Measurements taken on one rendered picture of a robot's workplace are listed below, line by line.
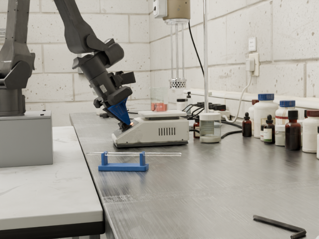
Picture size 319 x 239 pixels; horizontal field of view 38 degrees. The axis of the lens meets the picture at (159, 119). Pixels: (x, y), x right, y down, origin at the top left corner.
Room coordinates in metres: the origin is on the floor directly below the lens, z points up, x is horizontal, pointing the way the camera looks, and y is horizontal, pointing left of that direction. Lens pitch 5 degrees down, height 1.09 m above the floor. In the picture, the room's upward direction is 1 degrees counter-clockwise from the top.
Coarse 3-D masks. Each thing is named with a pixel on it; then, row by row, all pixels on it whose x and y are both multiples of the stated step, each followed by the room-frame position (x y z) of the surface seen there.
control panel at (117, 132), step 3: (132, 120) 1.34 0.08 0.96; (135, 120) 1.31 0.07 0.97; (132, 123) 1.28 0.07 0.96; (135, 123) 1.26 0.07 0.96; (138, 123) 1.24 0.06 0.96; (132, 126) 1.25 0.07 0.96; (117, 129) 1.34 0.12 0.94; (120, 129) 1.31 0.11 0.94; (114, 132) 1.32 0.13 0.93; (117, 132) 1.29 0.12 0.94; (120, 132) 1.26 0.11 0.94; (123, 132) 1.23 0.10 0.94; (117, 135) 1.25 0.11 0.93
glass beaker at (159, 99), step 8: (152, 88) 1.28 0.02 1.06; (160, 88) 1.28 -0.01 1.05; (152, 96) 1.28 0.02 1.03; (160, 96) 1.28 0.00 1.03; (168, 96) 1.30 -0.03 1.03; (152, 104) 1.28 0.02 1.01; (160, 104) 1.28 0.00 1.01; (168, 104) 1.30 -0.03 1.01; (152, 112) 1.29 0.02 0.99; (160, 112) 1.28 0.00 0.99
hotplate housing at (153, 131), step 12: (144, 120) 1.25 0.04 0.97; (156, 120) 1.25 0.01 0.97; (168, 120) 1.25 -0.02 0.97; (180, 120) 1.26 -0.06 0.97; (132, 132) 1.23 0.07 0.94; (144, 132) 1.24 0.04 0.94; (156, 132) 1.24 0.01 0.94; (168, 132) 1.25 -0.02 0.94; (180, 132) 1.25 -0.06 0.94; (120, 144) 1.23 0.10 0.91; (132, 144) 1.23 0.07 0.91; (144, 144) 1.24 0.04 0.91; (156, 144) 1.24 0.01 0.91; (168, 144) 1.25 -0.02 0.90; (180, 144) 1.26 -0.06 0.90
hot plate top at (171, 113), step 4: (140, 112) 1.31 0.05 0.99; (144, 112) 1.30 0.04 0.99; (148, 112) 1.30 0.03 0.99; (168, 112) 1.28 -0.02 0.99; (172, 112) 1.28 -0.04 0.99; (176, 112) 1.27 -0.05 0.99; (180, 112) 1.27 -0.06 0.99; (184, 112) 1.27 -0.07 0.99; (144, 116) 1.24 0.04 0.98; (148, 116) 1.24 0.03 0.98; (152, 116) 1.24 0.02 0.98; (156, 116) 1.25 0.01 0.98; (160, 116) 1.25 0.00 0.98; (164, 116) 1.25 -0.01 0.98; (168, 116) 1.25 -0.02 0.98; (172, 116) 1.25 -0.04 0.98; (176, 116) 1.26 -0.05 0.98
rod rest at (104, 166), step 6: (102, 156) 0.94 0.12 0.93; (144, 156) 0.95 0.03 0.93; (102, 162) 0.94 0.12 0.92; (144, 162) 0.94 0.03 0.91; (102, 168) 0.94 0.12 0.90; (108, 168) 0.93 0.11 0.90; (114, 168) 0.93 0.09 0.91; (120, 168) 0.93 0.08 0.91; (126, 168) 0.93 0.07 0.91; (132, 168) 0.93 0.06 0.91; (138, 168) 0.92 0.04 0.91; (144, 168) 0.92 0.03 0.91
